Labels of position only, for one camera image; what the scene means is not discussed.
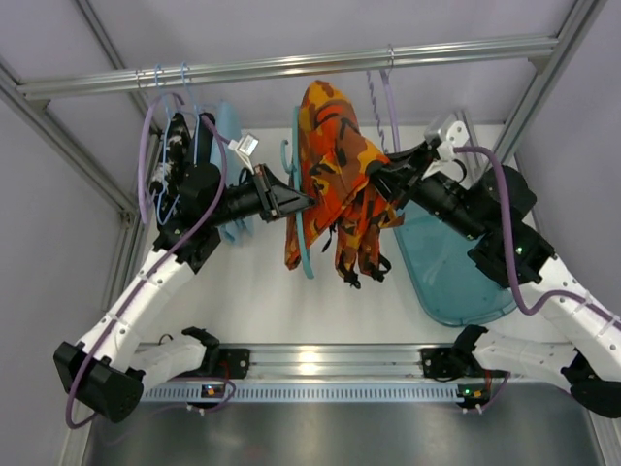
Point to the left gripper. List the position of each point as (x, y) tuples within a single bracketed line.
[(389, 189)]

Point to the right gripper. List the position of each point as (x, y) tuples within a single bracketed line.
[(272, 195)]

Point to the orange camouflage trousers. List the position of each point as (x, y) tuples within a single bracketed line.
[(336, 164)]

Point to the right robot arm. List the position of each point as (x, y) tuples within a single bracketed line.
[(516, 257)]

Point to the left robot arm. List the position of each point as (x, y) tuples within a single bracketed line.
[(104, 370)]

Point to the lilac hanger on right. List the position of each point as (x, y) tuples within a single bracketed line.
[(384, 74)]

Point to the dark grey folded garment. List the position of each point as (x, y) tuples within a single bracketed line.
[(200, 147)]

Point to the light blue folded cloth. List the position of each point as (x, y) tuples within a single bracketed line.
[(228, 126)]

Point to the black white patterned garment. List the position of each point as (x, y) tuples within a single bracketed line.
[(177, 146)]

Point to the teal transparent plastic tub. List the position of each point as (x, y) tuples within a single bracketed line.
[(450, 289)]

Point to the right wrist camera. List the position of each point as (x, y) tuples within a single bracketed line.
[(244, 148)]

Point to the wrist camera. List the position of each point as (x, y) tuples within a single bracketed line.
[(244, 148), (444, 134)]

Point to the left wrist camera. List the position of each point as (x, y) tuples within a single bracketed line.
[(444, 134)]

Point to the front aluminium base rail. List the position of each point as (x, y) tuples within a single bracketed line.
[(398, 373)]

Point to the aluminium hanging rail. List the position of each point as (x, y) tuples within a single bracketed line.
[(292, 66)]

